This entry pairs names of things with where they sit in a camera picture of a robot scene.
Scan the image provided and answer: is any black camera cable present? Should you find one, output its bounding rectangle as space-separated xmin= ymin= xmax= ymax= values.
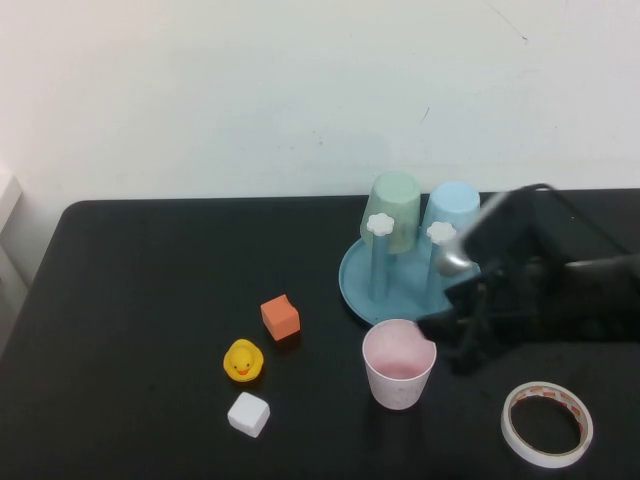
xmin=519 ymin=183 xmax=640 ymax=281

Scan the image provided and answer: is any light green plastic cup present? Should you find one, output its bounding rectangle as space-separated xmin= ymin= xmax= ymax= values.
xmin=360 ymin=170 xmax=421 ymax=255

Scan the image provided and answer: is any white tape roll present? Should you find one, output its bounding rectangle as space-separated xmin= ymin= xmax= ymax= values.
xmin=500 ymin=381 xmax=595 ymax=469

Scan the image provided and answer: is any blue cup stand with pegs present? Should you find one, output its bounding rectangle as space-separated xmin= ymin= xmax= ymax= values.
xmin=338 ymin=212 xmax=484 ymax=329

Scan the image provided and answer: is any orange foam cube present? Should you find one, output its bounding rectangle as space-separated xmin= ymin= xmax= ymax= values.
xmin=259 ymin=293 xmax=302 ymax=344

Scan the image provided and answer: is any pink plastic cup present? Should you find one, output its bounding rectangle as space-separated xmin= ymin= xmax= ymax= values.
xmin=362 ymin=318 xmax=438 ymax=412

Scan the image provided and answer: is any yellow rubber duck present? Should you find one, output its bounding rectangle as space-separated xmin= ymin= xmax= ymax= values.
xmin=222 ymin=338 xmax=265 ymax=384

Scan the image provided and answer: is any white foam cube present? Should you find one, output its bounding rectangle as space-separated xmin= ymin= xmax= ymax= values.
xmin=227 ymin=391 xmax=272 ymax=439

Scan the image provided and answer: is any light blue plastic cup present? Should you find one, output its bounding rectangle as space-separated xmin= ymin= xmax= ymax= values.
xmin=422 ymin=180 xmax=482 ymax=239

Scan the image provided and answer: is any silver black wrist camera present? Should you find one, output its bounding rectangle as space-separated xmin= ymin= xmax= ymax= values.
xmin=437 ymin=187 xmax=539 ymax=279

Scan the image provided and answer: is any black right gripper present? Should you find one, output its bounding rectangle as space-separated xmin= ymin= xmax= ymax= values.
xmin=417 ymin=263 xmax=571 ymax=376

